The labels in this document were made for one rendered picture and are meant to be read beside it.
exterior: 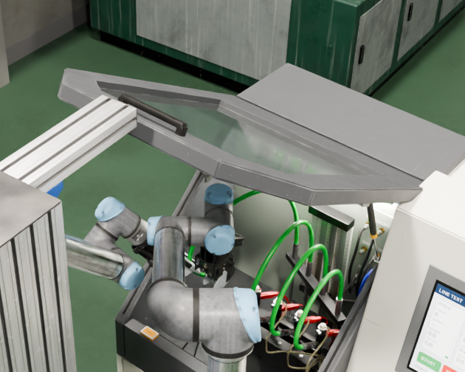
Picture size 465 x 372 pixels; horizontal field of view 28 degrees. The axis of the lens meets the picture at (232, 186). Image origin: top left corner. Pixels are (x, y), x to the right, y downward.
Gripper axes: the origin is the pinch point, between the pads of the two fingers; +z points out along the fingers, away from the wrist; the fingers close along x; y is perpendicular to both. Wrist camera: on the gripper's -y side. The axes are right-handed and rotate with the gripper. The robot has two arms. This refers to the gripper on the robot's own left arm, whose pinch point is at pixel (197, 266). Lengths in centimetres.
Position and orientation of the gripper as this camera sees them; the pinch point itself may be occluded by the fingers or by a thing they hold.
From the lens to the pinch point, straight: 272.7
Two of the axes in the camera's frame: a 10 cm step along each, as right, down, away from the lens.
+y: -6.8, 7.2, 1.2
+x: 2.8, 4.0, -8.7
